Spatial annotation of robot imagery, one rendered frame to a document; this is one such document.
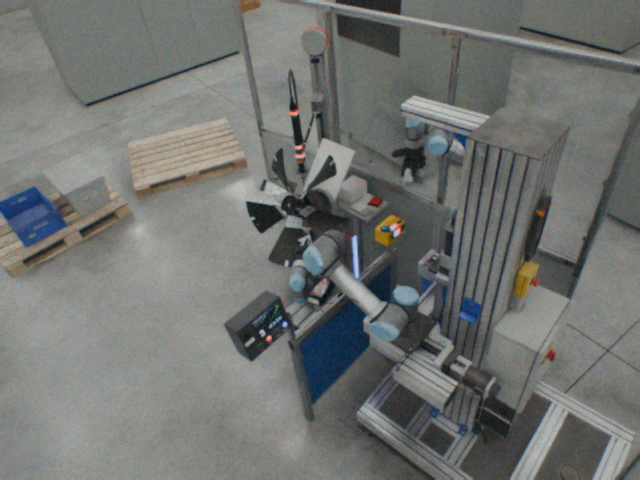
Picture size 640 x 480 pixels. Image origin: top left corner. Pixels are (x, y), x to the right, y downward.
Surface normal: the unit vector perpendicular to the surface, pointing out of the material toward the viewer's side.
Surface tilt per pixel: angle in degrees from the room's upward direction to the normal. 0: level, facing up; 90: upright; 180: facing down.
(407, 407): 0
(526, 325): 0
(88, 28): 90
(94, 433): 0
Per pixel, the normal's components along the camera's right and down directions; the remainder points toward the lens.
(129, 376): -0.09, -0.74
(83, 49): 0.60, 0.50
